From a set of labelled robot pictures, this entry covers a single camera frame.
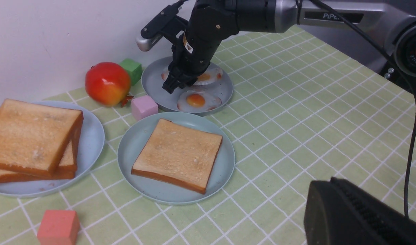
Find black left gripper view finger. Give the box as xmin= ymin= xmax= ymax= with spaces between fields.
xmin=304 ymin=177 xmax=416 ymax=245

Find salmon red cube block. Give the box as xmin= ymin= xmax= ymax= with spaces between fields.
xmin=37 ymin=210 xmax=80 ymax=245

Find red apple fruit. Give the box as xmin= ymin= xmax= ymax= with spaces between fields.
xmin=85 ymin=62 xmax=134 ymax=107

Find pink cube block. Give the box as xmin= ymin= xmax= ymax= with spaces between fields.
xmin=131 ymin=95 xmax=159 ymax=121

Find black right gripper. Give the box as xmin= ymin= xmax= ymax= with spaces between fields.
xmin=162 ymin=0 xmax=239 ymax=94

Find light blue bread plate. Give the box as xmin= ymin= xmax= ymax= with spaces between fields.
xmin=0 ymin=101 xmax=105 ymax=198

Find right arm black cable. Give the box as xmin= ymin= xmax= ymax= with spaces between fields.
xmin=308 ymin=0 xmax=416 ymax=218

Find green cube block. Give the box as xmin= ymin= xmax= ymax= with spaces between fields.
xmin=119 ymin=58 xmax=143 ymax=86

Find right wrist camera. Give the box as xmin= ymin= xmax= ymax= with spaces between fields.
xmin=136 ymin=0 xmax=188 ymax=52

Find teal empty front plate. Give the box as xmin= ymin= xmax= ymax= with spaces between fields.
xmin=117 ymin=112 xmax=236 ymax=205

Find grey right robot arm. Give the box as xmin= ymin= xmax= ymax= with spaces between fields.
xmin=160 ymin=0 xmax=416 ymax=245

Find fried egg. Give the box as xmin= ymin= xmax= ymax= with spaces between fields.
xmin=193 ymin=68 xmax=223 ymax=86
xmin=161 ymin=66 xmax=169 ymax=81
xmin=177 ymin=89 xmax=222 ymax=113

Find grey egg plate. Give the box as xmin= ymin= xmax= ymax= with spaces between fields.
xmin=141 ymin=56 xmax=234 ymax=116

